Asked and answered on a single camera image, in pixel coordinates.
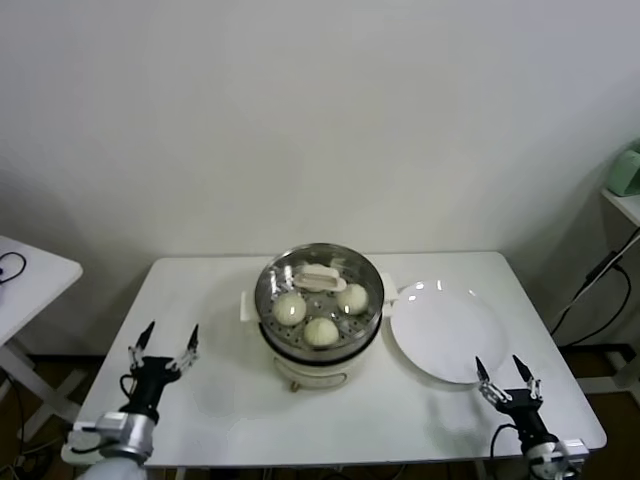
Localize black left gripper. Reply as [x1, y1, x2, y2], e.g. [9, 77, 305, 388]
[126, 321, 202, 415]

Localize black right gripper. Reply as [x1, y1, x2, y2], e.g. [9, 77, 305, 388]
[474, 354, 550, 442]

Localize white steamed baozi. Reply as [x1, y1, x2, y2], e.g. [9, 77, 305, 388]
[335, 283, 371, 316]
[302, 316, 338, 349]
[272, 292, 308, 327]

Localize glass lid with cream handle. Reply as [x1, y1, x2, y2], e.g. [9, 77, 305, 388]
[254, 242, 387, 354]

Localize stainless steel steamer basket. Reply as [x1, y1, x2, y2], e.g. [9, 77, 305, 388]
[240, 242, 399, 354]

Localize white round plate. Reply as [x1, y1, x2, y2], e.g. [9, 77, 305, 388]
[388, 279, 510, 385]

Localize white side table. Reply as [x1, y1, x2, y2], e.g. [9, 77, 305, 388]
[0, 234, 84, 437]

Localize cream electric cooker base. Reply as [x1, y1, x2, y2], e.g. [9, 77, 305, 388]
[259, 319, 384, 394]

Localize green appliance on shelf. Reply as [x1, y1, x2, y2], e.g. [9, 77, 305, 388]
[608, 141, 640, 198]

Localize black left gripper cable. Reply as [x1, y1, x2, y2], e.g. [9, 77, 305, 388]
[118, 373, 137, 407]

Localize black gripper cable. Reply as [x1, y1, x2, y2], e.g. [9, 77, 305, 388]
[489, 422, 522, 459]
[118, 373, 137, 407]

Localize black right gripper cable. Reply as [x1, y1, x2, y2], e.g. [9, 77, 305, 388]
[489, 422, 522, 459]

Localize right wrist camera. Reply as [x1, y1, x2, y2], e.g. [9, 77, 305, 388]
[558, 436, 587, 465]

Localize black power cable with adapter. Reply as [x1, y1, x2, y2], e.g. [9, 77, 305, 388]
[549, 248, 633, 349]

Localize black cable on side table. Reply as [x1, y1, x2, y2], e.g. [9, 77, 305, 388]
[0, 251, 28, 287]

